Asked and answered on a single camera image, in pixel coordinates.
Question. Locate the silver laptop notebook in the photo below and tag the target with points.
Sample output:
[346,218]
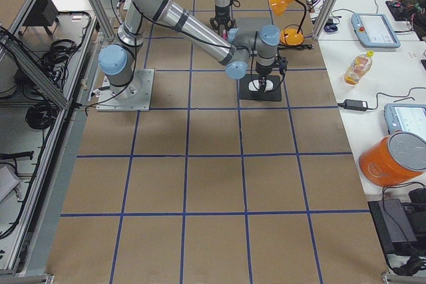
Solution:
[252,23]

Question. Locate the orange desk lamp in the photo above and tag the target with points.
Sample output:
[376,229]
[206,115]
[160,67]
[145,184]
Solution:
[291,35]

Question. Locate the black box under desk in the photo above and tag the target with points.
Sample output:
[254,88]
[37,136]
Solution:
[394,231]

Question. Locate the blue teach pendant far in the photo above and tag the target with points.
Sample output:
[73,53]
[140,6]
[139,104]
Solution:
[374,31]

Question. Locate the black mousepad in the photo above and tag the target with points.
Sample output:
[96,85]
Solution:
[272,96]

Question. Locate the blue teach pendant near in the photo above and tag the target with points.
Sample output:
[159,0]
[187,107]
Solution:
[405,117]

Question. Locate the orange cylindrical container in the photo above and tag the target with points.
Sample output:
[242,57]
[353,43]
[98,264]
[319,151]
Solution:
[397,158]

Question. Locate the white computer mouse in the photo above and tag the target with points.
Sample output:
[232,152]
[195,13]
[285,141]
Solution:
[260,86]

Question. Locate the blue teach pendant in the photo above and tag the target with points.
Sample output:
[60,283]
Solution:
[374,31]
[405,117]

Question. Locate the black power adapter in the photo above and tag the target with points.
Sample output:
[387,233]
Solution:
[357,105]

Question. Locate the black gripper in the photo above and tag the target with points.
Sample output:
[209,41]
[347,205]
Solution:
[222,18]
[263,73]

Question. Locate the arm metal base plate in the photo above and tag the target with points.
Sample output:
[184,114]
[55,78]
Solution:
[136,97]

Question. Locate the yellow oil bottle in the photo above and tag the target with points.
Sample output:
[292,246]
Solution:
[359,66]

